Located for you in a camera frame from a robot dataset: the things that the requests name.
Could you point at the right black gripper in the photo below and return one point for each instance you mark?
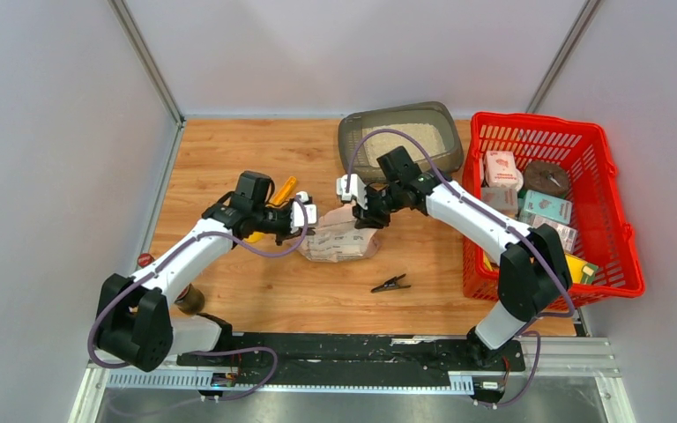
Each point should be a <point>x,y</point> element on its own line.
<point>369,218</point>

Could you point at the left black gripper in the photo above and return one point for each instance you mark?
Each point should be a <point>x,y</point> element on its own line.
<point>286,233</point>

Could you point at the yellow plastic scoop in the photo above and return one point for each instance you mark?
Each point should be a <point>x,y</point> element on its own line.
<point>277,199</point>

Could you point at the pink cat litter bag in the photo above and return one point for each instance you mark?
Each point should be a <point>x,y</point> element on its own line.
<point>336,240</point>

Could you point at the black bag clip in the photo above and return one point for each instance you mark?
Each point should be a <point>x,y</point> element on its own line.
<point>391,284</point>

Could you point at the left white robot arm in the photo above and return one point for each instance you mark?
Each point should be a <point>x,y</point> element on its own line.
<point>133,325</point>

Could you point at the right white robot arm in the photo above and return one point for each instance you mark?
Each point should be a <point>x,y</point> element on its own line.
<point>533,270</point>

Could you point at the grey litter box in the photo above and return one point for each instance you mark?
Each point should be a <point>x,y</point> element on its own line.
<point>423,129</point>

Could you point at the grey pink box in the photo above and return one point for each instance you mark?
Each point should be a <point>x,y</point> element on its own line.
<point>503,200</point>

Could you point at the teal box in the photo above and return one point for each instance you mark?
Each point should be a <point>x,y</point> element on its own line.
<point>540,204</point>

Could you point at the pink white carton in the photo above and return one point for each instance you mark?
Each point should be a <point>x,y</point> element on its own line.
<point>501,170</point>

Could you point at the cola bottle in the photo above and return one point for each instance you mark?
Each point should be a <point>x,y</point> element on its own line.
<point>190,301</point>

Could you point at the red plastic basket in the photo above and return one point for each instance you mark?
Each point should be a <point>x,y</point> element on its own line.
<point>604,236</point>

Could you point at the brown round tin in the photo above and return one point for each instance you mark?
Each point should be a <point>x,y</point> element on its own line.
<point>546,178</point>

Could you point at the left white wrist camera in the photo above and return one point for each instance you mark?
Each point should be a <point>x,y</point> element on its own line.
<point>303,211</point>

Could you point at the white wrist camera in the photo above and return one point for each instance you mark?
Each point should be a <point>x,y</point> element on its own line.
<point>350,188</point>
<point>303,211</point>

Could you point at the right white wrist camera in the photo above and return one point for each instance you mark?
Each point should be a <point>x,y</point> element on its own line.
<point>350,188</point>

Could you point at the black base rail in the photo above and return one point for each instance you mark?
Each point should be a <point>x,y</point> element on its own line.
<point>354,360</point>

